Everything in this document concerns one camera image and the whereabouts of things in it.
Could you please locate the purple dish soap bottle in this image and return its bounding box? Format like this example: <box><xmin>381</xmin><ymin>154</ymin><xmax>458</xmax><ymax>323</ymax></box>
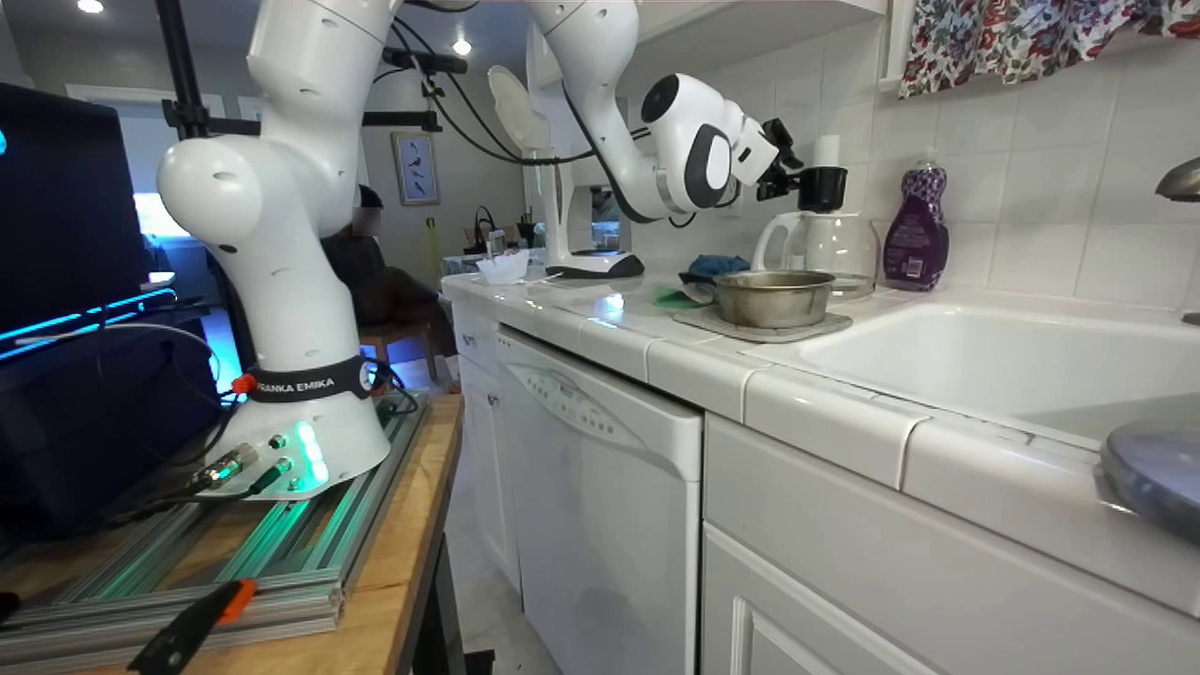
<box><xmin>881</xmin><ymin>158</ymin><xmax>951</xmax><ymax>293</ymax></box>

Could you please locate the grey pot mat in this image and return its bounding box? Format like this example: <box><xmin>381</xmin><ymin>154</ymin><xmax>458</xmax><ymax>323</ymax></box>
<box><xmin>671</xmin><ymin>306</ymin><xmax>854</xmax><ymax>345</ymax></box>

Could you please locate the white sink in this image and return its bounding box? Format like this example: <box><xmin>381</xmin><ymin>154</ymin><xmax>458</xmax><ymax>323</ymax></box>
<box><xmin>795</xmin><ymin>300</ymin><xmax>1200</xmax><ymax>443</ymax></box>

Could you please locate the white cabinet door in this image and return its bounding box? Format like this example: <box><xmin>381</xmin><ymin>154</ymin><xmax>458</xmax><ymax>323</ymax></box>
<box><xmin>701</xmin><ymin>522</ymin><xmax>948</xmax><ymax>675</ymax></box>
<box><xmin>456</xmin><ymin>354</ymin><xmax>522</xmax><ymax>593</ymax></box>

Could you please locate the blue-grey plate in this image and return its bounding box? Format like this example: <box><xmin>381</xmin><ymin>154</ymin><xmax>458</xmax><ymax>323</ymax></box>
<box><xmin>1096</xmin><ymin>418</ymin><xmax>1200</xmax><ymax>547</ymax></box>

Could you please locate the white bowl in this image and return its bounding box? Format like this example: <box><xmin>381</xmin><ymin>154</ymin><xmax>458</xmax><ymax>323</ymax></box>
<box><xmin>475</xmin><ymin>248</ymin><xmax>532</xmax><ymax>286</ymax></box>

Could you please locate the floral curtain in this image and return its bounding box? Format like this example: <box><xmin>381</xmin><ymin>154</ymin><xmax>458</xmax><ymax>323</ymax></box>
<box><xmin>897</xmin><ymin>0</ymin><xmax>1200</xmax><ymax>100</ymax></box>

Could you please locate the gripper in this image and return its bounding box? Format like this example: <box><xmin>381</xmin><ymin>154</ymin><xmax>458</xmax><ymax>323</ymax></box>
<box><xmin>757</xmin><ymin>116</ymin><xmax>806</xmax><ymax>203</ymax></box>

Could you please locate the silver tap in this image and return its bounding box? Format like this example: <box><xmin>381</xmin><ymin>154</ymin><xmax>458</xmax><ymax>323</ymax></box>
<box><xmin>1154</xmin><ymin>156</ymin><xmax>1200</xmax><ymax>203</ymax></box>

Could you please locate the blue cloth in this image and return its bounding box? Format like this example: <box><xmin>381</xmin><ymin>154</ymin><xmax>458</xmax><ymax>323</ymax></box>
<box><xmin>679</xmin><ymin>253</ymin><xmax>752</xmax><ymax>285</ymax></box>

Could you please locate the wooden chair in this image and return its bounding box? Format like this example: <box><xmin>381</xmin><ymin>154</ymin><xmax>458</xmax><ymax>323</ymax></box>
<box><xmin>359</xmin><ymin>319</ymin><xmax>443</xmax><ymax>383</ymax></box>

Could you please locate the framed bird picture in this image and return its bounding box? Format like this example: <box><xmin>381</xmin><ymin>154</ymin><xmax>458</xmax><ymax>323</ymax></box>
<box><xmin>391</xmin><ymin>131</ymin><xmax>443</xmax><ymax>208</ymax></box>

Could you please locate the white wall cabinet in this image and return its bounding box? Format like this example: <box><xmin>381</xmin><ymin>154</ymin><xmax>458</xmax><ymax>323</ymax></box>
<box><xmin>525</xmin><ymin>0</ymin><xmax>892</xmax><ymax>95</ymax></box>

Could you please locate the black monitor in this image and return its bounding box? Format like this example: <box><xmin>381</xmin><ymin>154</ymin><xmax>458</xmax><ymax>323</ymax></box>
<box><xmin>0</xmin><ymin>82</ymin><xmax>181</xmax><ymax>362</ymax></box>

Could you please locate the white dishwasher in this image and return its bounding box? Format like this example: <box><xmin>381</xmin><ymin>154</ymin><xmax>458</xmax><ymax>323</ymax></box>
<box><xmin>494</xmin><ymin>323</ymin><xmax>705</xmax><ymax>675</ymax></box>

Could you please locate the steel cooking pot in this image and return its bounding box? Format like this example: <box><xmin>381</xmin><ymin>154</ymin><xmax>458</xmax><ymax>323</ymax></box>
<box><xmin>712</xmin><ymin>269</ymin><xmax>837</xmax><ymax>330</ymax></box>

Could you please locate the small black pot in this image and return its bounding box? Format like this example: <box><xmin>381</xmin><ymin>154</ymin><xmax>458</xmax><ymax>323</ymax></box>
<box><xmin>798</xmin><ymin>166</ymin><xmax>849</xmax><ymax>214</ymax></box>

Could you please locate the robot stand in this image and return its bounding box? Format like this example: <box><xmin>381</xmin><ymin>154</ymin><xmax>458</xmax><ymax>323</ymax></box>
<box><xmin>0</xmin><ymin>388</ymin><xmax>467</xmax><ymax>675</ymax></box>

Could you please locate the glass coffee pot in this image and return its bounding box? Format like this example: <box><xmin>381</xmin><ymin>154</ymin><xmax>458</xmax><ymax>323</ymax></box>
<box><xmin>752</xmin><ymin>210</ymin><xmax>880</xmax><ymax>302</ymax></box>

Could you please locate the white drawer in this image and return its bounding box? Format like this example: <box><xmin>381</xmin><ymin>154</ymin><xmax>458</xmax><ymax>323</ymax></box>
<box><xmin>452</xmin><ymin>302</ymin><xmax>502</xmax><ymax>374</ymax></box>

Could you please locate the person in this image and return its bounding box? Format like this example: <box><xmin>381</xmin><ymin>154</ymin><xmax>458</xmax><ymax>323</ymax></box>
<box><xmin>322</xmin><ymin>184</ymin><xmax>462</xmax><ymax>395</ymax></box>

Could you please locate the black computer case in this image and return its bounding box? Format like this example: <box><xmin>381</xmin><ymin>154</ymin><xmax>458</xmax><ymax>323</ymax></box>
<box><xmin>0</xmin><ymin>314</ymin><xmax>228</xmax><ymax>543</ymax></box>

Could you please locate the black and orange clamp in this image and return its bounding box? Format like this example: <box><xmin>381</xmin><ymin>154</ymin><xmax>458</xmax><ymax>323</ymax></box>
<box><xmin>126</xmin><ymin>577</ymin><xmax>258</xmax><ymax>675</ymax></box>

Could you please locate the camera on mount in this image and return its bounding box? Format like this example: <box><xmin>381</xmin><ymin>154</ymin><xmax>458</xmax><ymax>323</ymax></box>
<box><xmin>154</xmin><ymin>0</ymin><xmax>470</xmax><ymax>142</ymax></box>

